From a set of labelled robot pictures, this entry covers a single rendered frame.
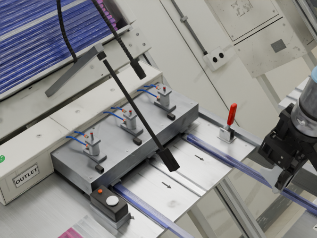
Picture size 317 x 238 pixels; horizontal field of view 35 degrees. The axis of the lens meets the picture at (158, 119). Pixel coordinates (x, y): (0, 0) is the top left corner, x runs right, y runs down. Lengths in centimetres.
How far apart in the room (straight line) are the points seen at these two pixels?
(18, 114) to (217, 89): 235
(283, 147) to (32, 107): 56
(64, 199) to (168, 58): 223
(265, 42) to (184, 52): 132
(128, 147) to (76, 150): 11
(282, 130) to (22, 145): 54
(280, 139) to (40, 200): 51
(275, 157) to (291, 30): 104
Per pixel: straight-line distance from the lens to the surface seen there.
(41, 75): 115
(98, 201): 100
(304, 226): 103
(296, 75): 390
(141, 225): 101
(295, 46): 198
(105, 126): 113
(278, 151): 96
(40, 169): 111
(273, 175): 102
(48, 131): 112
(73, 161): 106
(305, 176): 113
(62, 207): 106
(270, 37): 203
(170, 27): 331
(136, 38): 133
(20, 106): 115
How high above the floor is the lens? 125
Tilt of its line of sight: 5 degrees down
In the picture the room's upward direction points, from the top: 33 degrees counter-clockwise
